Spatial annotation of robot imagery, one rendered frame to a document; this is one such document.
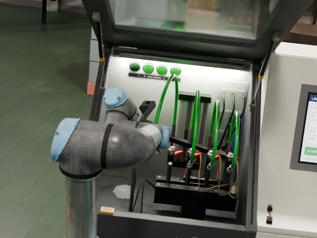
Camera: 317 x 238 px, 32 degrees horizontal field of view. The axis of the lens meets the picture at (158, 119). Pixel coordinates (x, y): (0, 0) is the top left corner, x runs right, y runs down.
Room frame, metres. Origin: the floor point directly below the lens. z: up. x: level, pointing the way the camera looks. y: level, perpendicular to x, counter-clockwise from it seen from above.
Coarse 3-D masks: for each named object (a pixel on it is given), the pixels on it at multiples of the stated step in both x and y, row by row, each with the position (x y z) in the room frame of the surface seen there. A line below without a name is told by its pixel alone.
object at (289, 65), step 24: (288, 48) 2.24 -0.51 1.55; (312, 48) 2.28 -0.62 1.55; (288, 72) 2.11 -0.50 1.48; (312, 72) 2.11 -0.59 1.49; (264, 96) 2.11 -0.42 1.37; (288, 96) 2.09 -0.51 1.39; (264, 120) 2.06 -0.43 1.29; (288, 120) 2.06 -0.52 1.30; (264, 144) 2.04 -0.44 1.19; (288, 144) 2.04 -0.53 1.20; (264, 168) 2.02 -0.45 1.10; (288, 168) 2.02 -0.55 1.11; (264, 192) 1.99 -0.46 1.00; (288, 192) 1.99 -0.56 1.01; (312, 192) 1.99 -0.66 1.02
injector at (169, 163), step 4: (168, 152) 2.03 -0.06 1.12; (168, 156) 2.02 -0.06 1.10; (172, 156) 2.02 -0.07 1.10; (168, 160) 2.02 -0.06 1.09; (172, 160) 2.02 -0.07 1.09; (168, 164) 2.01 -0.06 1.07; (172, 164) 2.03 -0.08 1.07; (168, 168) 2.03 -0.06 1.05; (168, 172) 2.03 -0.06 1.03; (168, 176) 2.03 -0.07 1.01; (168, 180) 2.03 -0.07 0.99
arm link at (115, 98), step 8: (112, 88) 1.70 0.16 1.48; (120, 88) 1.69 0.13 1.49; (104, 96) 1.68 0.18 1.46; (112, 96) 1.67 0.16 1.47; (120, 96) 1.66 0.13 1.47; (128, 96) 1.71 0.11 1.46; (112, 104) 1.65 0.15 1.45; (120, 104) 1.66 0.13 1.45; (128, 104) 1.68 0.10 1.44; (128, 112) 1.67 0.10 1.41
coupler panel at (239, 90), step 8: (224, 88) 2.31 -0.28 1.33; (232, 88) 2.30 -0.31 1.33; (240, 88) 2.30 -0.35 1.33; (224, 96) 2.28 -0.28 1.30; (232, 96) 2.28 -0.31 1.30; (240, 96) 2.30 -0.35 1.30; (232, 104) 2.31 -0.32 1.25; (240, 104) 2.30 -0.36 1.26; (224, 112) 2.31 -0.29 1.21; (240, 112) 2.30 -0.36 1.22; (224, 120) 2.31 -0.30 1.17; (224, 128) 2.31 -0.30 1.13; (224, 136) 2.31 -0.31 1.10; (224, 144) 2.31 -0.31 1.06; (232, 144) 2.30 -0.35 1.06
